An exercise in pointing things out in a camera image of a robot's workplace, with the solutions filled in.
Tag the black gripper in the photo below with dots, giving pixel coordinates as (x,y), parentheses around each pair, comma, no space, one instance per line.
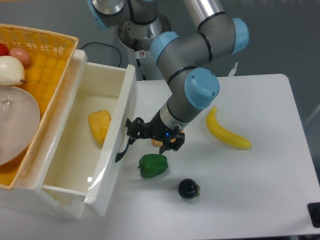
(171,138)

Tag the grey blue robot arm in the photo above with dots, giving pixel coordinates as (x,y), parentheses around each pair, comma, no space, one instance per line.
(180,60)

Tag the white drawer cabinet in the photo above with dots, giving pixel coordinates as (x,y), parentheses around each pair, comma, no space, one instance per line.
(54,159)

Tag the toy bread pastry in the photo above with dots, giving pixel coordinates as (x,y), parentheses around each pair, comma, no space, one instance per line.
(158,144)

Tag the green bell pepper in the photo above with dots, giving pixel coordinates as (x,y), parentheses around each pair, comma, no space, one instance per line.
(152,165)

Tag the yellow bell pepper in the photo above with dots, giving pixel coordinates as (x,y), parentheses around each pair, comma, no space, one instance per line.
(99,123)

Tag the dark purple eggplant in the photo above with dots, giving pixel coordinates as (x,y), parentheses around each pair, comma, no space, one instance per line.
(188,189)

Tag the yellow banana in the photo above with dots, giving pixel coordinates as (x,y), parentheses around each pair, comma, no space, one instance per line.
(225,136)

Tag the yellow woven basket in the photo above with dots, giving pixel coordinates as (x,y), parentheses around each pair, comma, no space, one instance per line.
(51,54)

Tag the beige plate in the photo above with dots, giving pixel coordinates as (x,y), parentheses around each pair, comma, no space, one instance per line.
(19,123)

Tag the white pear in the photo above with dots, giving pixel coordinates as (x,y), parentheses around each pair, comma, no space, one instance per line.
(12,71)

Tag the pink peach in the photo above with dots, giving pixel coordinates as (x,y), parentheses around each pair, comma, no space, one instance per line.
(22,55)

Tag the black corner object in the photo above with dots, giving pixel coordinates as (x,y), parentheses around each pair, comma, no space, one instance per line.
(314,212)

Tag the red tomato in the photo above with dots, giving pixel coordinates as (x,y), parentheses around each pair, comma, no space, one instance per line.
(4,51)

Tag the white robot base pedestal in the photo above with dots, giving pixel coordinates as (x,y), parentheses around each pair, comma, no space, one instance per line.
(145,57)

